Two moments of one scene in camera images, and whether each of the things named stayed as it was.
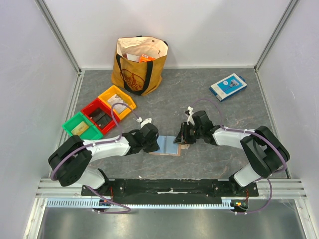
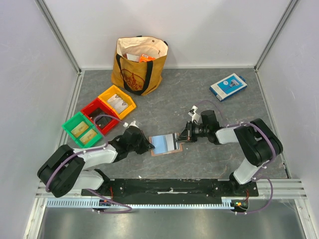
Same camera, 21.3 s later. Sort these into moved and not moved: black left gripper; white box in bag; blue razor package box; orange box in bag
Moved: black left gripper
Not moved: orange box in bag; white box in bag; blue razor package box
